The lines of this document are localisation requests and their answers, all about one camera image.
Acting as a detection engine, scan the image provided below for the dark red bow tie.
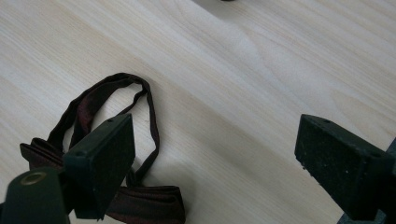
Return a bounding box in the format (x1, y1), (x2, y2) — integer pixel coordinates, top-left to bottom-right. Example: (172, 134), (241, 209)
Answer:
(19, 72), (187, 224)

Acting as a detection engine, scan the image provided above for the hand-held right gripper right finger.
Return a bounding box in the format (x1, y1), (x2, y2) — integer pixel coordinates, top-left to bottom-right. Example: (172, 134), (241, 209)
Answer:
(294, 113), (396, 222)

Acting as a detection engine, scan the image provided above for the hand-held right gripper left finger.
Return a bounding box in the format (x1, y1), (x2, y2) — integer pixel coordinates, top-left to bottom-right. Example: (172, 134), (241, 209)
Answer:
(62, 113), (136, 221)

